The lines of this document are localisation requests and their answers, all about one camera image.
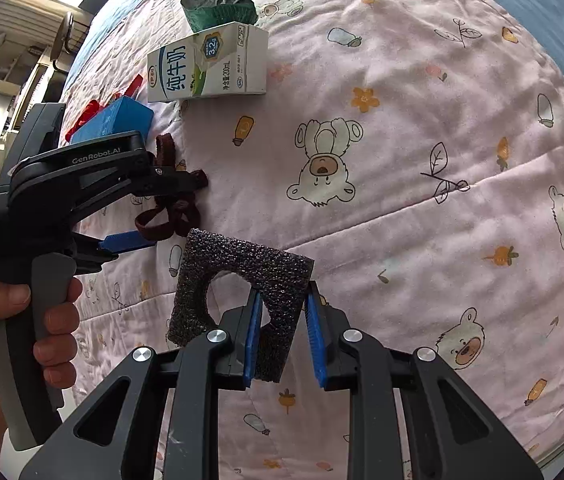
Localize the red sock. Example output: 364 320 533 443
64 100 103 142

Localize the dark maroon sock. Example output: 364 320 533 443
134 133 208 242

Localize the black foam square with hole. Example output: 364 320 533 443
167 229 314 382

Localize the long blue box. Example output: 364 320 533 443
67 96 154 144

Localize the pink bear-print quilt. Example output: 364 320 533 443
63 0 564 460

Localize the white milk carton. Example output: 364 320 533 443
148 22 269 103

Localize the dark desk chair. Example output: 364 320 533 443
49 12 89 76

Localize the green snack bag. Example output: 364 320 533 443
180 0 258 32

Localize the red candy wrapper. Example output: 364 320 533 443
108 74 143 103

